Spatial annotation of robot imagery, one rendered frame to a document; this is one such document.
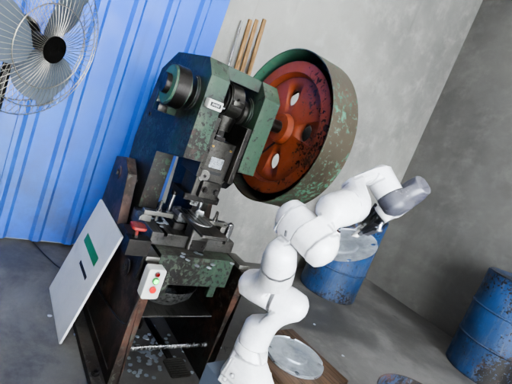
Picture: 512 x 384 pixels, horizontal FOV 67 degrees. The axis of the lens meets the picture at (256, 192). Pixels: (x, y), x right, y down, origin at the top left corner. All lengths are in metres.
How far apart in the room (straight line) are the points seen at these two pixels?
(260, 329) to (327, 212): 0.49
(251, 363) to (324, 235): 0.56
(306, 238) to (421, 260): 3.78
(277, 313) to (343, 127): 0.90
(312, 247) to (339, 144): 0.83
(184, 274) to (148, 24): 1.75
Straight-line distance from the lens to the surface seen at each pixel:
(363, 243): 1.76
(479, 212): 4.61
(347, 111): 1.85
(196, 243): 1.85
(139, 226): 1.62
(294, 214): 1.11
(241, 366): 1.43
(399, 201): 1.36
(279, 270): 1.13
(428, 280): 4.77
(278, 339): 2.05
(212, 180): 1.86
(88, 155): 2.91
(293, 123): 2.05
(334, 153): 1.81
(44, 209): 2.98
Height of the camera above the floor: 1.31
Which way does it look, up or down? 9 degrees down
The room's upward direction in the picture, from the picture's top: 21 degrees clockwise
